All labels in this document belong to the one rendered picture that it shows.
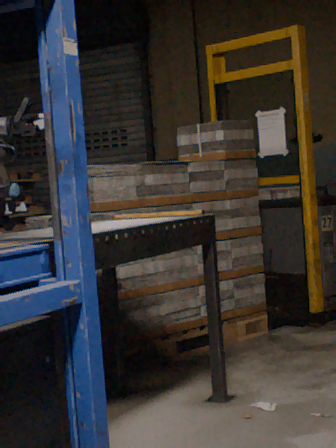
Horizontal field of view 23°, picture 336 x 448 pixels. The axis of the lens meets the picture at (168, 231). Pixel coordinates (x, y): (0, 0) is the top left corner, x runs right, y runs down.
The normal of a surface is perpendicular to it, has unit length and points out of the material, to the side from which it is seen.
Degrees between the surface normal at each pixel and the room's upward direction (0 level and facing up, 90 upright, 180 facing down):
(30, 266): 90
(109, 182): 90
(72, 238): 90
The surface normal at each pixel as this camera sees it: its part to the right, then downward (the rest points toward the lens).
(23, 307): 0.90, -0.04
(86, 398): -0.43, 0.08
